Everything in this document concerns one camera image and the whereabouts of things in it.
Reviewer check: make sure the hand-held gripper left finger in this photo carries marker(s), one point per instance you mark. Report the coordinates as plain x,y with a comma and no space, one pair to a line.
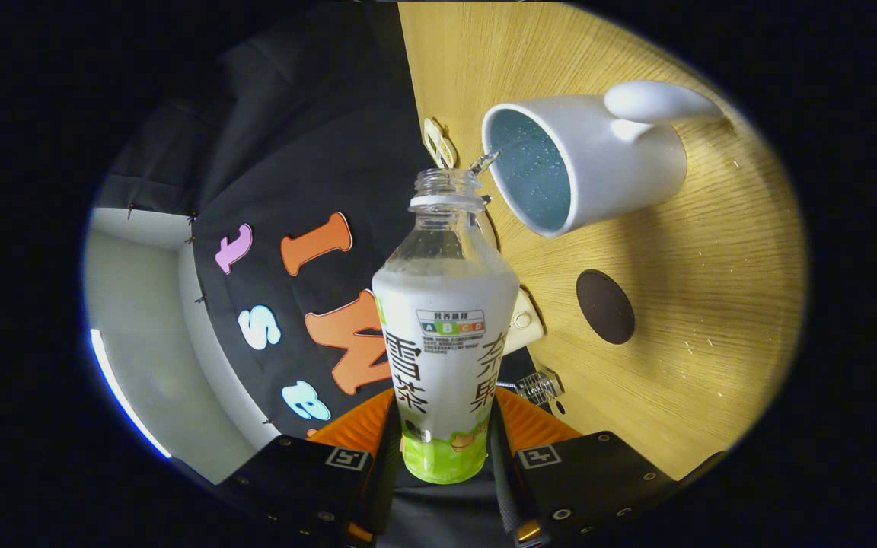
387,457

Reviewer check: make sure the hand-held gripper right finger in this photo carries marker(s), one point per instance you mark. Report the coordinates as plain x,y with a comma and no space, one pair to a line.
503,479

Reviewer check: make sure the clear juice bottle white label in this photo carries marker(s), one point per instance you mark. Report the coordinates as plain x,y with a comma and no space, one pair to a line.
442,358

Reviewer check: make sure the dark brown round coaster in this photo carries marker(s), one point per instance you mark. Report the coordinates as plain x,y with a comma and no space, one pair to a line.
605,307

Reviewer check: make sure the metal mesh holder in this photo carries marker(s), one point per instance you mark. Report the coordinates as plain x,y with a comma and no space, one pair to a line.
539,387

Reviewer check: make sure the white toaster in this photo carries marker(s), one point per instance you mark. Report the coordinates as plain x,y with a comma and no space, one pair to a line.
526,323

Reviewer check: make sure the large ceiling light panel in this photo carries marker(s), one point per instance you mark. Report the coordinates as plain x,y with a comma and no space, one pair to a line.
122,396

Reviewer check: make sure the wooden table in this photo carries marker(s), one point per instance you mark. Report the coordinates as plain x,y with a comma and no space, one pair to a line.
712,304

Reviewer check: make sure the white divided dish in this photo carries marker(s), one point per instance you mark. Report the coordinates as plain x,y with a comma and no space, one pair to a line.
438,143

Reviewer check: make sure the black backdrop cloth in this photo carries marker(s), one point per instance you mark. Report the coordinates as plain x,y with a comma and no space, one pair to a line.
294,152

